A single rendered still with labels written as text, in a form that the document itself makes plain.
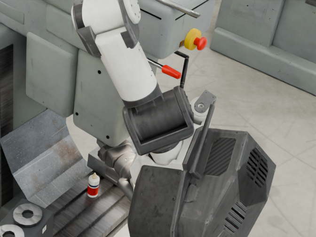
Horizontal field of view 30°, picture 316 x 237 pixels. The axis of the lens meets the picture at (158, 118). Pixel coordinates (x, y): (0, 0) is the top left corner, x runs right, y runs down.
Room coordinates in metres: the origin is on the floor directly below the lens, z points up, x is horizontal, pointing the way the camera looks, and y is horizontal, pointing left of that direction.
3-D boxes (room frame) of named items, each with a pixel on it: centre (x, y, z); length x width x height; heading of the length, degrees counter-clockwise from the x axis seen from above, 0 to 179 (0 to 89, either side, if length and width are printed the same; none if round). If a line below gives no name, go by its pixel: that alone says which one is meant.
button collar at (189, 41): (1.44, -0.05, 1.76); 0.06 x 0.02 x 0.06; 152
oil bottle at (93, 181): (1.55, 0.19, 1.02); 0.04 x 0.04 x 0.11
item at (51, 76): (1.64, 0.32, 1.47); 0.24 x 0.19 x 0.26; 152
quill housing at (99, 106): (1.55, 0.15, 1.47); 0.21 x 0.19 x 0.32; 152
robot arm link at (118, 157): (1.47, 0.09, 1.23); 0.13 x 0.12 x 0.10; 131
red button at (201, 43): (1.43, -0.07, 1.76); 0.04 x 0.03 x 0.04; 152
